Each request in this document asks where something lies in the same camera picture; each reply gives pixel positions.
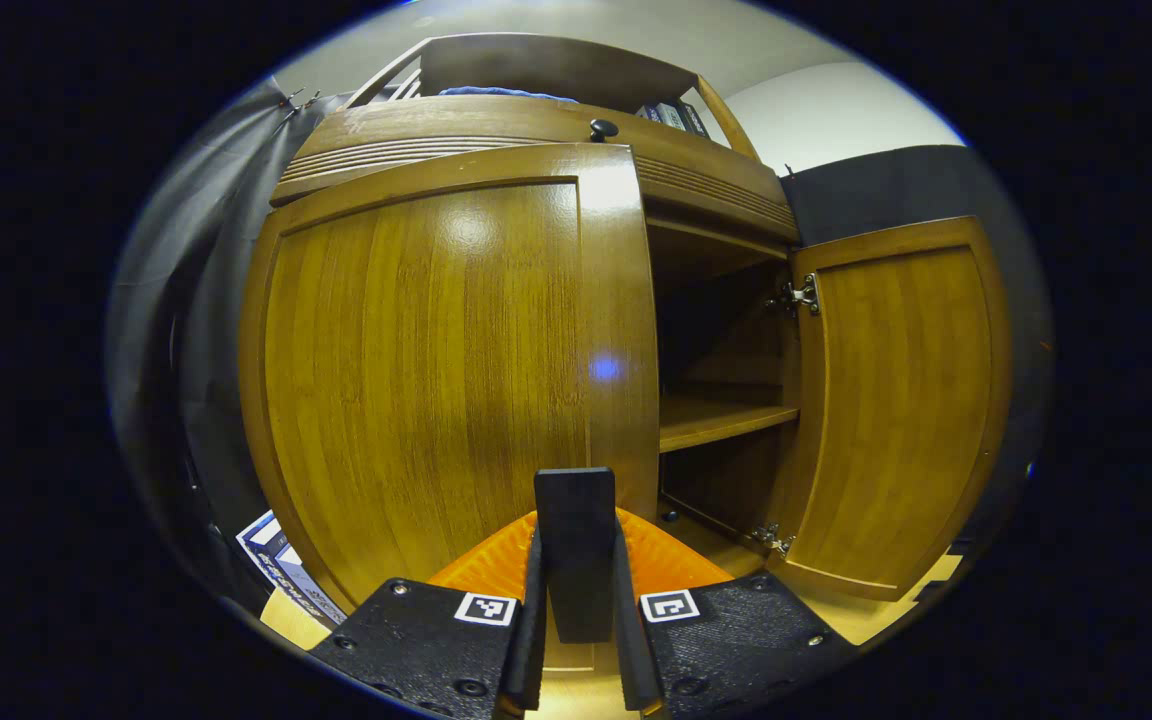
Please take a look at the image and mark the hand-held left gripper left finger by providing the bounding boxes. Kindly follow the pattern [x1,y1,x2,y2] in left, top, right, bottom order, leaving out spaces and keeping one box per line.
[308,510,549,720]

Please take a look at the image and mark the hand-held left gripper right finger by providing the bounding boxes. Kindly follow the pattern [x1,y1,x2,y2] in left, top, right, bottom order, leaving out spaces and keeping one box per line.
[614,508,859,720]

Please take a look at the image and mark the black door handle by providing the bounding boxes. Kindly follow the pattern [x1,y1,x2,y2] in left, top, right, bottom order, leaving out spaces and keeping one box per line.
[534,467,619,646]

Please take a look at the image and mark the wooden cabinet door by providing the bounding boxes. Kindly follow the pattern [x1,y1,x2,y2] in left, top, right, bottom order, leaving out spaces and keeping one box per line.
[766,215,1014,603]
[239,142,661,616]

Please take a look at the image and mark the white and blue box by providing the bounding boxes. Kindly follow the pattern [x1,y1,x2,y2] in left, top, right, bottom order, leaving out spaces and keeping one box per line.
[236,510,347,626]

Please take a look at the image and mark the black backdrop cloth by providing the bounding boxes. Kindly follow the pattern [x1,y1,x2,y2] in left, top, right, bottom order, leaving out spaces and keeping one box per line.
[106,80,1052,621]

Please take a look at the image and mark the blue folded towel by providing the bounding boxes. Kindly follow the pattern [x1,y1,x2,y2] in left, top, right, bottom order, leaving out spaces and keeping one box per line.
[438,86,579,104]

